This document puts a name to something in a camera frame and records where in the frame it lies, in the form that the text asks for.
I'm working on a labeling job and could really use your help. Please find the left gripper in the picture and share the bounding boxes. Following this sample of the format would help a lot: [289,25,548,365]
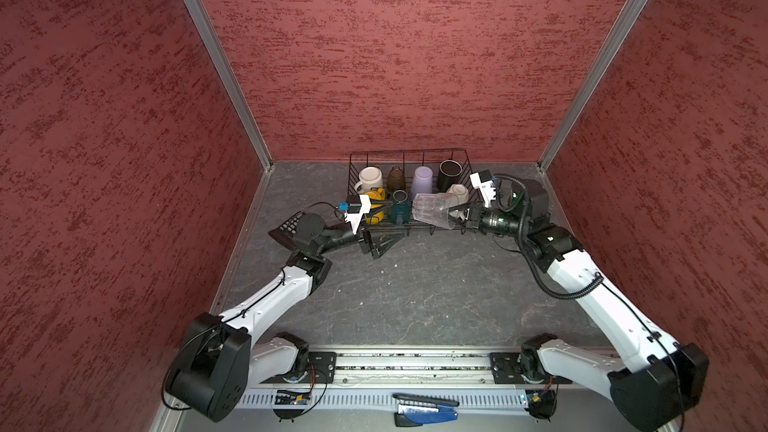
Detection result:
[317,195,403,258]

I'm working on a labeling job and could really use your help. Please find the tall white faceted mug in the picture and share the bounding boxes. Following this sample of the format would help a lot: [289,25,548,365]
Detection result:
[448,183,469,205]

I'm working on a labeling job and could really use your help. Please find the clear glass cup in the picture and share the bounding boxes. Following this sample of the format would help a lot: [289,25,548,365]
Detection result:
[412,193,459,230]

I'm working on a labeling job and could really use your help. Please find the white cup teal outside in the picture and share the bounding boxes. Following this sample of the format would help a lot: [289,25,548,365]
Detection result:
[389,189,412,226]

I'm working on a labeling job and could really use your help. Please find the yellow mug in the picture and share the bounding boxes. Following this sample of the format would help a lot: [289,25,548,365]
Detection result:
[365,188,387,225]

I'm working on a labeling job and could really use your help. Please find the black mug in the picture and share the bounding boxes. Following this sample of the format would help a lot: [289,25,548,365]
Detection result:
[436,159,463,193]

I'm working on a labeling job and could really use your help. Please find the lavender cup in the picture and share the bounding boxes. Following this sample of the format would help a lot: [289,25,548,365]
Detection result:
[411,166,434,198]

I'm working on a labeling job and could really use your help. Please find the white mug red inside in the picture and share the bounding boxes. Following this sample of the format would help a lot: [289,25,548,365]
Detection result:
[353,166,384,194]

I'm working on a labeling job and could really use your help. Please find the olive green glass cup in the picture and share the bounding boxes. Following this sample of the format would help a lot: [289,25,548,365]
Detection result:
[386,166,407,194]

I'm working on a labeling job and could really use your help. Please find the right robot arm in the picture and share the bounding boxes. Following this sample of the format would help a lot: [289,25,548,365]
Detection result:
[455,170,709,431]

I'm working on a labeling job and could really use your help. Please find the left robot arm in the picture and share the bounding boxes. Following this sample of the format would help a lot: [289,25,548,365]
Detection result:
[161,211,408,422]

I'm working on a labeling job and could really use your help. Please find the black calculator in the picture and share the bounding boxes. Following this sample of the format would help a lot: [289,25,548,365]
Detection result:
[268,211,305,250]

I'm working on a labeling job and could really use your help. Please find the blue black stapler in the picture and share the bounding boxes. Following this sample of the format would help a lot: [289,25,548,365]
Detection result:
[392,393,460,428]

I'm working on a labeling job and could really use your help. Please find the left circuit board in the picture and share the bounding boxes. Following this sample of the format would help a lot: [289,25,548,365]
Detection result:
[274,390,313,407]

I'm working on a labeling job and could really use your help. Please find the circuit board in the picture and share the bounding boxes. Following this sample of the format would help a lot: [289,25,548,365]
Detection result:
[526,390,557,421]
[274,390,313,407]

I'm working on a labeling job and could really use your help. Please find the right circuit board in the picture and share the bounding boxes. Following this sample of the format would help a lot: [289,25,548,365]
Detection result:
[526,390,557,421]

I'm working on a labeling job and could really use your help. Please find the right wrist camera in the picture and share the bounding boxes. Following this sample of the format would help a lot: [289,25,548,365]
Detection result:
[470,170,496,208]

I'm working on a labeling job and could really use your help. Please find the black wire dish rack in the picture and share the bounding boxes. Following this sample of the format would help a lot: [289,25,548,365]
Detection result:
[340,148,483,239]

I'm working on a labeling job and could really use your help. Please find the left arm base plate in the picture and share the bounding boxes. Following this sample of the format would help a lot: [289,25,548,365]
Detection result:
[283,351,338,384]

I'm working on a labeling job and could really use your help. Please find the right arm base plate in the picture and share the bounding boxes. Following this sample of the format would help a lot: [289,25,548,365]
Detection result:
[489,352,572,387]

